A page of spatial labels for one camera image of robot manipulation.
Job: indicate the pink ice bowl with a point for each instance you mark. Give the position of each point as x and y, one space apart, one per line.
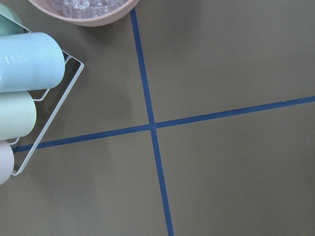
87 13

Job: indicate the light green cup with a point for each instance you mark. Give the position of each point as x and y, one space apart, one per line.
17 114

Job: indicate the light blue cup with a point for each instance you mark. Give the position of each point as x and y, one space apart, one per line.
30 61

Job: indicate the pink cup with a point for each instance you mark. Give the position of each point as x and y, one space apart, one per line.
6 161

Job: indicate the teal green cup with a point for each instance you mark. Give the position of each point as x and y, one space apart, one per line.
8 19

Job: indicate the white wire cup rack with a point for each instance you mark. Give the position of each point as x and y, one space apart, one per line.
47 103

